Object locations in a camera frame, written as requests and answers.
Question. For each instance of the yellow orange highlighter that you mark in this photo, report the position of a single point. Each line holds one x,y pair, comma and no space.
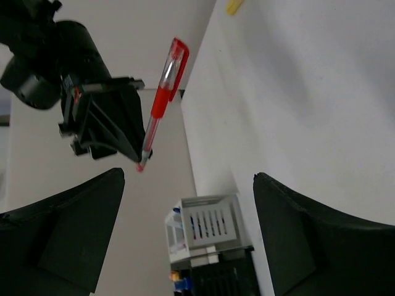
174,276

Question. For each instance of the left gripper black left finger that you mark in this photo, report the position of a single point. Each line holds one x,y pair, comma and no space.
57,246

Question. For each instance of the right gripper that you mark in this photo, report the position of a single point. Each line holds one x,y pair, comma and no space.
104,117

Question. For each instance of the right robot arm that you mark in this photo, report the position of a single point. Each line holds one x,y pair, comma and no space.
59,63

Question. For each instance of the white slotted container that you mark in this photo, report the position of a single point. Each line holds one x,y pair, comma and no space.
221,227

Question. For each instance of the dark red pen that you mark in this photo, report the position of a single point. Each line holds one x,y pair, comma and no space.
195,226

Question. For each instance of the black slotted container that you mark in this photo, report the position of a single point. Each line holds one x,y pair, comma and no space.
231,273

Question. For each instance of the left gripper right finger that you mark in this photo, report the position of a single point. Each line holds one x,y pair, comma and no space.
313,249

